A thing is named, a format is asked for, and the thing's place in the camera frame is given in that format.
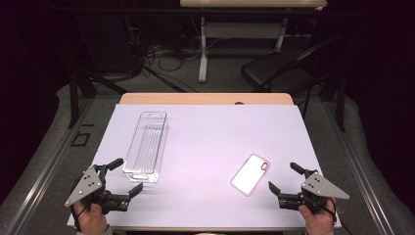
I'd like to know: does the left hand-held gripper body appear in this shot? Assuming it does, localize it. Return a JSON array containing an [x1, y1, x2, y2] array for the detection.
[[64, 164, 131, 215]]

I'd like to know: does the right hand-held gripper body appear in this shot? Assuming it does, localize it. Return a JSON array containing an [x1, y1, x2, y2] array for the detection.
[[278, 167, 350, 215]]

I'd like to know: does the translucent white phone case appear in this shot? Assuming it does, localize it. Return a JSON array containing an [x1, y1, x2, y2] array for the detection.
[[230, 153, 271, 197]]

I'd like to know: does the clear plastic container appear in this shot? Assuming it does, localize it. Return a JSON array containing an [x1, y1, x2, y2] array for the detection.
[[121, 111, 170, 184]]

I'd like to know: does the person's left hand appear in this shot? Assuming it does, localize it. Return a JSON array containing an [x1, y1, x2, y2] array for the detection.
[[72, 199, 110, 235]]

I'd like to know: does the person's right hand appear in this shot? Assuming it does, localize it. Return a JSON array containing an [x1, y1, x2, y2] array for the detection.
[[298, 197, 337, 234]]

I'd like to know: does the black metal stand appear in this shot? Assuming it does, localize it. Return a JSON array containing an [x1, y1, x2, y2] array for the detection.
[[67, 63, 130, 129]]

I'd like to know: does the white table sheet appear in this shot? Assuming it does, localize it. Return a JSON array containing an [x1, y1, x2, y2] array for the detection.
[[67, 103, 343, 229]]

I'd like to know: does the wooden table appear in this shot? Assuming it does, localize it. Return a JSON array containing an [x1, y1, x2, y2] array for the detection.
[[118, 92, 295, 106]]

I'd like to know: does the black folding chair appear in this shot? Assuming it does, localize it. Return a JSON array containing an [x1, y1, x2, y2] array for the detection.
[[240, 33, 347, 99]]

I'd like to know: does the black cabinet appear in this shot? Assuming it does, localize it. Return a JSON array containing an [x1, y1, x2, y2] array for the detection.
[[76, 13, 145, 75]]

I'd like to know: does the grey metal stand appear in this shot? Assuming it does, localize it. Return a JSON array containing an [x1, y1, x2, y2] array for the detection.
[[179, 0, 329, 84]]

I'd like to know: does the black horizontal bar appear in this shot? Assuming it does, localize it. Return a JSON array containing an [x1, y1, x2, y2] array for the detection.
[[48, 7, 360, 17]]

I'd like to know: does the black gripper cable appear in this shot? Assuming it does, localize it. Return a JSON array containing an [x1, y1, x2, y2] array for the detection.
[[69, 200, 87, 233], [326, 197, 348, 235]]

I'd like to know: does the aluminium floor rail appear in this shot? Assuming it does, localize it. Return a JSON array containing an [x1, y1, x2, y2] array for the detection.
[[321, 97, 397, 235], [0, 97, 96, 235]]

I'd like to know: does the tangle of floor cables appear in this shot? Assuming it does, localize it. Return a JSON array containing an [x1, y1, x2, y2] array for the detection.
[[138, 16, 209, 94]]

